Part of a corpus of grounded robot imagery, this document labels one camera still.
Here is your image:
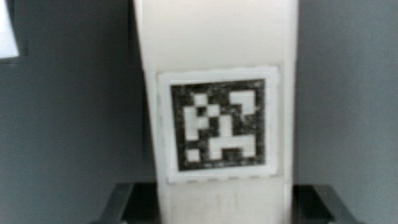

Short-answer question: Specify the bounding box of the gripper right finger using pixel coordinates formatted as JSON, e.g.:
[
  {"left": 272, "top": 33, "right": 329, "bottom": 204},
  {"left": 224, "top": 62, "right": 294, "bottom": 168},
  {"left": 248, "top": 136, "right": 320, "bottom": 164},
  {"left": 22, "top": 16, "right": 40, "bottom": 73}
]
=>
[{"left": 292, "top": 184, "right": 360, "bottom": 224}]

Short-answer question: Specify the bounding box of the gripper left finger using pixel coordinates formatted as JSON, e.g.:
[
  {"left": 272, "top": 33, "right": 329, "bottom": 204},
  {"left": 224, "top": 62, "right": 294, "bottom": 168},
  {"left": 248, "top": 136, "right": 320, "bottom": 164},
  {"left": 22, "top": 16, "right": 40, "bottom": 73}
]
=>
[{"left": 89, "top": 182, "right": 161, "bottom": 224}]

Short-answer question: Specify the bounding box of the white leg front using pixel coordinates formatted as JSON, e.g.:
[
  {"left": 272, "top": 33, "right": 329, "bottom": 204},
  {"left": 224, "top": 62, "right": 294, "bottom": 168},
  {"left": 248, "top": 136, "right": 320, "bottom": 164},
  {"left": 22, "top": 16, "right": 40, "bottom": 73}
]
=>
[{"left": 134, "top": 0, "right": 299, "bottom": 224}]

